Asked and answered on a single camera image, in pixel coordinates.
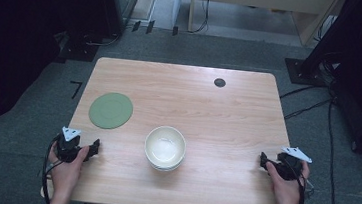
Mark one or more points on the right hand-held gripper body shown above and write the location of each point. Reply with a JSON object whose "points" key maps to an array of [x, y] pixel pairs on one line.
{"points": [[291, 166]]}

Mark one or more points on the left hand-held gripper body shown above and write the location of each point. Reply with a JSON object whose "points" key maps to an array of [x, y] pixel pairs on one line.
{"points": [[67, 149]]}

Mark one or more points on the person's left hand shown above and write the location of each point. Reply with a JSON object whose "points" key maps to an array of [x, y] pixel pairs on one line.
{"points": [[65, 174]]}

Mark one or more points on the person's right hand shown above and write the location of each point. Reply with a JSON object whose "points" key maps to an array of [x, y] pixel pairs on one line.
{"points": [[285, 192]]}

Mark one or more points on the round green plate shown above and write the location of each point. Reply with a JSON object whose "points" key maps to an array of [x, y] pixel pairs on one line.
{"points": [[110, 110]]}

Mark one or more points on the cream white bowl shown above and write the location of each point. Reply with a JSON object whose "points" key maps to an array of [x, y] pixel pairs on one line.
{"points": [[165, 147]]}

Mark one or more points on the black table grommet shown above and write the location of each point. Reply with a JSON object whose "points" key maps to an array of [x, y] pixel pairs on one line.
{"points": [[219, 82]]}

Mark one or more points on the black stand base plate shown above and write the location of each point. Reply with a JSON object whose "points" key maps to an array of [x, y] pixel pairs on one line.
{"points": [[305, 72], [80, 50]]}

